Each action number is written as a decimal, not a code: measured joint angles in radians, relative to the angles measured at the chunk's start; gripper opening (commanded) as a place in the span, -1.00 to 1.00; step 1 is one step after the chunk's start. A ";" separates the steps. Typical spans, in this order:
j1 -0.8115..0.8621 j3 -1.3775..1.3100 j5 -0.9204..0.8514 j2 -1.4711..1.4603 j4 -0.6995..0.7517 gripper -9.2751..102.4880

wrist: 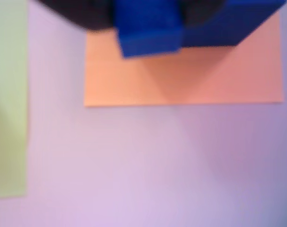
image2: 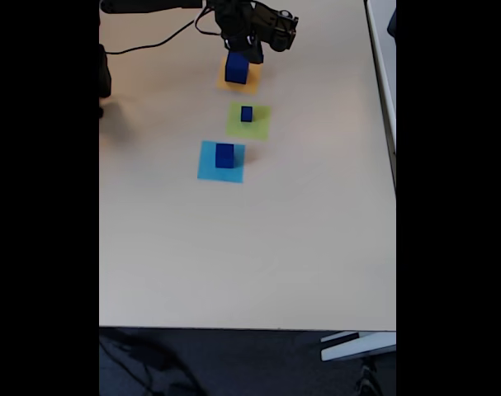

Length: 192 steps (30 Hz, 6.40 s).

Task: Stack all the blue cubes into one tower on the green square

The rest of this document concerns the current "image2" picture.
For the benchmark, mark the large blue cube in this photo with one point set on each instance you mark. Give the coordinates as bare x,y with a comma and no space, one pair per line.
235,72

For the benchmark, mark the medium blue cube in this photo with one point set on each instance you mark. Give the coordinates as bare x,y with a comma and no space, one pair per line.
224,156

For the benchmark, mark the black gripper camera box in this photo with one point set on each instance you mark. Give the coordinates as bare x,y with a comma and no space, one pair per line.
277,26

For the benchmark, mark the light blue paper square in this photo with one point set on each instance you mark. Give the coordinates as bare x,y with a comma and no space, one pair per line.
206,169

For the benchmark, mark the green paper square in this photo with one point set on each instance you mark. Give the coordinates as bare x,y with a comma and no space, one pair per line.
260,128

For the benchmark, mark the dark blue object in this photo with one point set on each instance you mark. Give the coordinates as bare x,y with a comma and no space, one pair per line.
392,22

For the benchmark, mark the white neighbouring table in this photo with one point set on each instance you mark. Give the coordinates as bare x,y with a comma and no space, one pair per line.
384,74

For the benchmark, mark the small blue cube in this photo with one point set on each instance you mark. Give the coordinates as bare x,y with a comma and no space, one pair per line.
246,114

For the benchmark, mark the orange paper square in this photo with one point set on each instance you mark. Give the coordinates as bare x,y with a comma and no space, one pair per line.
254,82

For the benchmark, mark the white table foot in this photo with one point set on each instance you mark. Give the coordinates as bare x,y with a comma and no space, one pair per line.
357,346

